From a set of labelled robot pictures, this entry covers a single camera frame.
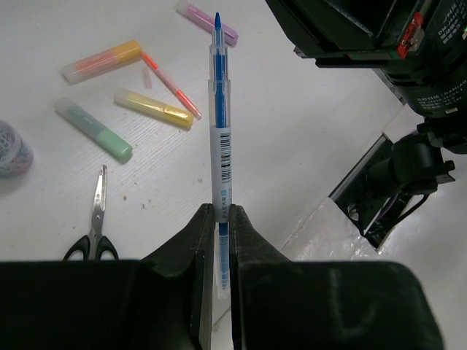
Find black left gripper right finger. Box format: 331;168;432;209
228;205;290;350

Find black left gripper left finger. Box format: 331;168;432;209
141;204;214;349

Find blue pen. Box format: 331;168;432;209
208;14;232;299

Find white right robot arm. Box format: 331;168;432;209
269;1;466;248

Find yellow highlighter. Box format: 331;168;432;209
113;87;194;130

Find green highlighter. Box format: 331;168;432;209
54;98;133;163

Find clear pen cap by pens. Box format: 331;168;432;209
142;66;153;90

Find orange highlighter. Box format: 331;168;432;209
61;40;142;84

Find purple highlighter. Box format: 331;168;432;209
175;1;239;47

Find black handled scissors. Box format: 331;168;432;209
63;165;119;261

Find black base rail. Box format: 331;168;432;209
330;134;402;249

